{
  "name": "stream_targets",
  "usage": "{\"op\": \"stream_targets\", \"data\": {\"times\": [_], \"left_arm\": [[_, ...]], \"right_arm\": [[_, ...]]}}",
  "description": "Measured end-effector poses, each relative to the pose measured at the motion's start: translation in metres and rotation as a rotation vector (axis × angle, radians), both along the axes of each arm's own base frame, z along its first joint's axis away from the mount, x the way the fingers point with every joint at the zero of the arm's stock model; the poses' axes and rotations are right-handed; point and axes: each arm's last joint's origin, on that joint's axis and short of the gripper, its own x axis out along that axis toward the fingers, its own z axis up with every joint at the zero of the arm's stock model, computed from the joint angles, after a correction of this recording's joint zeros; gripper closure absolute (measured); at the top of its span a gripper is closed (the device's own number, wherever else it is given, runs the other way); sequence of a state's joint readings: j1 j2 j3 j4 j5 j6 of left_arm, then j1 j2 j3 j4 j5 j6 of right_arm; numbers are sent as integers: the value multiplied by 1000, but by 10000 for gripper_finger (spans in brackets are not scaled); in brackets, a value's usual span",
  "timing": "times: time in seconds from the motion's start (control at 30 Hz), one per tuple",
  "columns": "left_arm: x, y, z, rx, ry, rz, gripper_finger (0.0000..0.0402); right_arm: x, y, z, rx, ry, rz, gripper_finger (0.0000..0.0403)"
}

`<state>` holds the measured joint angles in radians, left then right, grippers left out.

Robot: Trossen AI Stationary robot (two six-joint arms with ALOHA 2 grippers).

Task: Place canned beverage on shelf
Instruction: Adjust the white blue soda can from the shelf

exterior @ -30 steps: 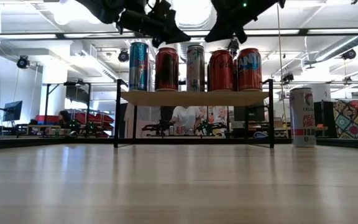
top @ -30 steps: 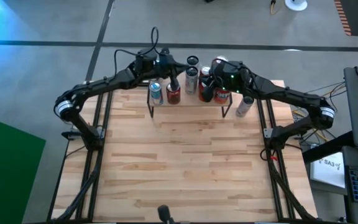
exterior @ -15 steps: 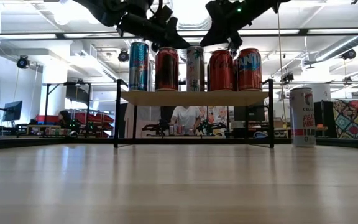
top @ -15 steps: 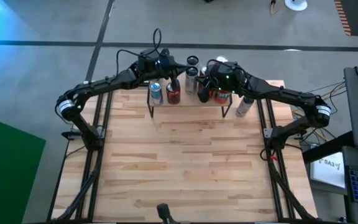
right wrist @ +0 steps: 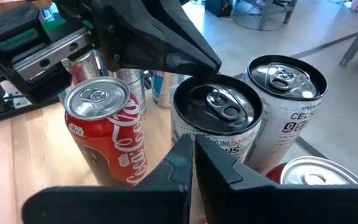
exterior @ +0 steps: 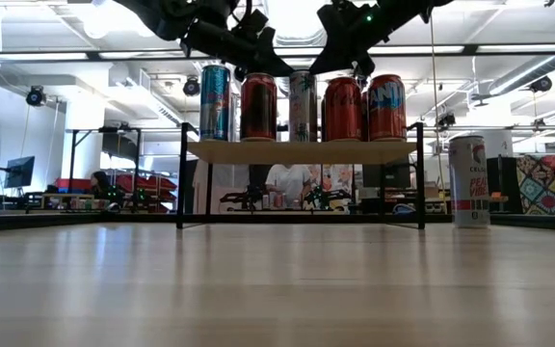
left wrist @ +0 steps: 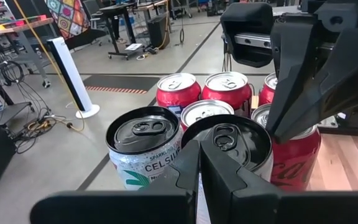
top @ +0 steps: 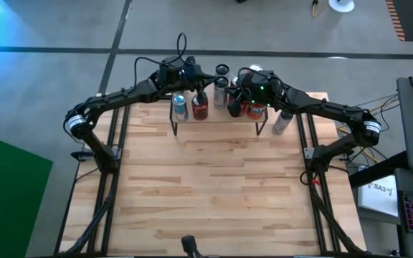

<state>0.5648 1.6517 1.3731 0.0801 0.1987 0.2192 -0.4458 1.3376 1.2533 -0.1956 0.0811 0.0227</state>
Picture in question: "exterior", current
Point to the floral printed panel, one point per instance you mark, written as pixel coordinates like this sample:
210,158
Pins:
337,178

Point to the white Celsius can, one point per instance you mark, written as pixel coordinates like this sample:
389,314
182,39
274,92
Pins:
470,183
302,108

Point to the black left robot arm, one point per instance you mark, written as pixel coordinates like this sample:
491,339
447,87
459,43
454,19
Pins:
152,19

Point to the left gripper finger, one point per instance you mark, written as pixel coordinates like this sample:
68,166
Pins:
265,55

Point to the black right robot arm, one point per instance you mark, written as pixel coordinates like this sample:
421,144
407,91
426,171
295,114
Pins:
436,7

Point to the small wooden shelf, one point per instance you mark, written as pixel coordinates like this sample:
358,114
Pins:
68,196

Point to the person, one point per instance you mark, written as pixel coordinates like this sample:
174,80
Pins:
289,183
100,182

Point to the silver blue drink can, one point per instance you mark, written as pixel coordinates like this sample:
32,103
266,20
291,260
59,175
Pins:
215,103

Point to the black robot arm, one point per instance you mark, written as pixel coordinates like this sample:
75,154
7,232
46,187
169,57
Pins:
328,197
241,197

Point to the black computer monitor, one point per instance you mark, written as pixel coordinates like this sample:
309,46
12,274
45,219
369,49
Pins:
19,172

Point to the white printed panel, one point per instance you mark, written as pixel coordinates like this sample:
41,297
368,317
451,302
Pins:
219,178

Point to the black partition board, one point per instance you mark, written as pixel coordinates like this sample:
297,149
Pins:
505,176

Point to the wooden shelf with black legs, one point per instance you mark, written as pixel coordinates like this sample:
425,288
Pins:
301,152

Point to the red Coca-Cola Zero can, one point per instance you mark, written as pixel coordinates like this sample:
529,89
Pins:
342,111

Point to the red tool cabinet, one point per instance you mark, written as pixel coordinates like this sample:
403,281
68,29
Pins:
159,190

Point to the black metal rack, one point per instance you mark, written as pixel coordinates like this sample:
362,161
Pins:
137,159

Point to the colourful patchwork quilt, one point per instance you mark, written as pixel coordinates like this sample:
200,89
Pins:
552,185

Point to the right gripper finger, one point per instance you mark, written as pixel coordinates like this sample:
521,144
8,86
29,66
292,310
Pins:
342,43

